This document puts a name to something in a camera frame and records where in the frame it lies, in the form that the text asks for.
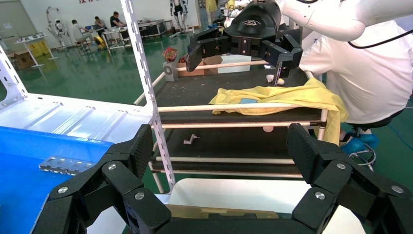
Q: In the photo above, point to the seated person black shirt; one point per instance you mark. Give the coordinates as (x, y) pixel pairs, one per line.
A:
(115, 20)

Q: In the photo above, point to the yellow floor sign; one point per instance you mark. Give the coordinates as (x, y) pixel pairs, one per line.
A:
(38, 49)

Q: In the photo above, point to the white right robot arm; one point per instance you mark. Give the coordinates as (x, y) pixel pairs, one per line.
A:
(322, 16)

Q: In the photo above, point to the hanging humanoid robot legs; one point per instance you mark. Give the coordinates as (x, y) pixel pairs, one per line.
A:
(178, 13)

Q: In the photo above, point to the red tape roll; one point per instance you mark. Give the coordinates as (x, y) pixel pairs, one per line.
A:
(170, 54)

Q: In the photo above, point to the person in white t-shirt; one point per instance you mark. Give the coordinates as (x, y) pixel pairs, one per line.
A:
(371, 80)

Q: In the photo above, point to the white metal shelving rack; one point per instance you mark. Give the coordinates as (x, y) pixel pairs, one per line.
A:
(64, 113)

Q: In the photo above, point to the humanoid robot on stand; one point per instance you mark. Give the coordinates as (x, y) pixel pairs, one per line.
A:
(58, 27)

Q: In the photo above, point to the seated person dark hair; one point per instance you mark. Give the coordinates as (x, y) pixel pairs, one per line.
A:
(99, 23)

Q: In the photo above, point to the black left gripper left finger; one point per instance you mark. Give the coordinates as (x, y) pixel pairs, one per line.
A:
(80, 193)

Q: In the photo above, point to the small white pipe fitting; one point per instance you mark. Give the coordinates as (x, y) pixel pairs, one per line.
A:
(190, 140)

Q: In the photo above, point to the brown cardboard box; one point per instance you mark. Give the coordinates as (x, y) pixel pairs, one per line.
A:
(23, 59)

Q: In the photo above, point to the black equipment case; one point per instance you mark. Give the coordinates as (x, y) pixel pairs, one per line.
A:
(151, 28)

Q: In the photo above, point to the white box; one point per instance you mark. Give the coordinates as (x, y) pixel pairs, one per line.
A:
(234, 69)

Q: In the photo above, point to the pipe frame cart black shelves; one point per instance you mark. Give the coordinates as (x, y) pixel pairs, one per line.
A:
(226, 87)

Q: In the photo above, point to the seated person grey shirt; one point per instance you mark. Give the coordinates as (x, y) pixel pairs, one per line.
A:
(77, 32)

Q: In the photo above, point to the yellow cloth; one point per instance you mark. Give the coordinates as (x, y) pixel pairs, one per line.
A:
(290, 97)

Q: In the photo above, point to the small open cardboard box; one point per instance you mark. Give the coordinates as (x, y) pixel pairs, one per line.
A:
(190, 72)

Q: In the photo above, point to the white office desk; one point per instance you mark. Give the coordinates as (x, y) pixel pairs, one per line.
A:
(113, 32)

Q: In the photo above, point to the blue plastic bin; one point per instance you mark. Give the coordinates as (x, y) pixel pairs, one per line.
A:
(19, 193)

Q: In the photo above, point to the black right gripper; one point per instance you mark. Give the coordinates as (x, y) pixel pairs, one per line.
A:
(255, 22)

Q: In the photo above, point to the white folding table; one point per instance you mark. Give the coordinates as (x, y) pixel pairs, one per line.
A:
(32, 38)

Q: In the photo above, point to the silver perforated metal part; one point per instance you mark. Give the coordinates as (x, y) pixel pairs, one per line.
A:
(64, 164)

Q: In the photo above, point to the chrome base stool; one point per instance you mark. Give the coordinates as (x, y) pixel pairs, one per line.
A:
(374, 158)

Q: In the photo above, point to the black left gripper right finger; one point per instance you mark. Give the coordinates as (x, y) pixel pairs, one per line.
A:
(355, 184)

